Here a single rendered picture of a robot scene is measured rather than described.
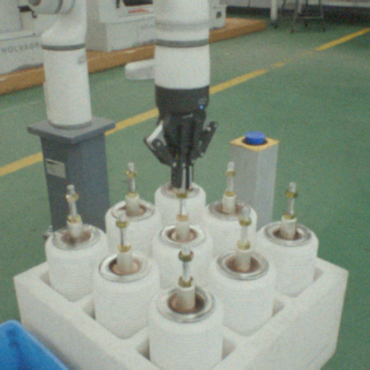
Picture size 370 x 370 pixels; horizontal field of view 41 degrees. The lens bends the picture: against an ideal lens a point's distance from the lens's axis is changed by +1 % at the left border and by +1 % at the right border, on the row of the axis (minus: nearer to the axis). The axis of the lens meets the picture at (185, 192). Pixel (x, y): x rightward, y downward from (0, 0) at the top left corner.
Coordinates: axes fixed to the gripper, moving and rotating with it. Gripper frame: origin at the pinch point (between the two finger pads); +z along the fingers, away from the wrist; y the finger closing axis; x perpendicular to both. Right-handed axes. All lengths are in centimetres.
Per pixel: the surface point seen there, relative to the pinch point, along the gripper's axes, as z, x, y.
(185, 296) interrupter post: 8.4, -13.0, -12.0
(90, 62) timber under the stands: 29, 211, 124
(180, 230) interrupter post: 8.5, -0.5, -0.9
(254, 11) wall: 30, 347, 452
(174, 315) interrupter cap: 10.0, -13.2, -14.0
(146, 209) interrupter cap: 10.0, 10.6, 1.5
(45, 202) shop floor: 35, 72, 13
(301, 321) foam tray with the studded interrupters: 19.1, -19.1, 6.0
